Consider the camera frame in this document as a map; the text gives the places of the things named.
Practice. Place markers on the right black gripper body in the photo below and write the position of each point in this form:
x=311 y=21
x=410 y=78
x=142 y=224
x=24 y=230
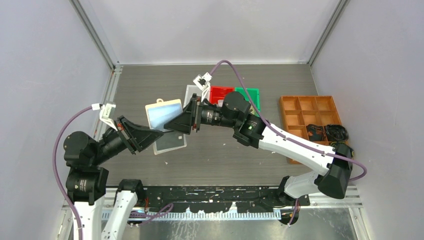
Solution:
x=210 y=115

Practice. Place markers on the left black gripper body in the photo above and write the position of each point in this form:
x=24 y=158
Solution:
x=114 y=141

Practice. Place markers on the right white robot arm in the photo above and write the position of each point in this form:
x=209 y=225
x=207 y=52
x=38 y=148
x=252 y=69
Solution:
x=331 y=168

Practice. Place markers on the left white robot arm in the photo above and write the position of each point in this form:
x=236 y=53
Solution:
x=87 y=179

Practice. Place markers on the red plastic bin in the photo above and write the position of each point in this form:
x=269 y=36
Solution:
x=218 y=93

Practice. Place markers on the white plastic bin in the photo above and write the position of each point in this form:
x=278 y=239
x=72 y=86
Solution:
x=193 y=89

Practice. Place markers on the green plastic bin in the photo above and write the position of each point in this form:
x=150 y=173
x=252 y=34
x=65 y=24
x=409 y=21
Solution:
x=254 y=94

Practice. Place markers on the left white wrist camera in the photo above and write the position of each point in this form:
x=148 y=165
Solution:
x=106 y=111

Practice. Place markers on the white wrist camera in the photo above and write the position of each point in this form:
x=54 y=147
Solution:
x=106 y=111
x=203 y=83

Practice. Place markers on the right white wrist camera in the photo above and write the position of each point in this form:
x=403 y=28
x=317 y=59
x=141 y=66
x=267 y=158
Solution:
x=203 y=83

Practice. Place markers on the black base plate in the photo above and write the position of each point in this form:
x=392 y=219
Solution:
x=213 y=199

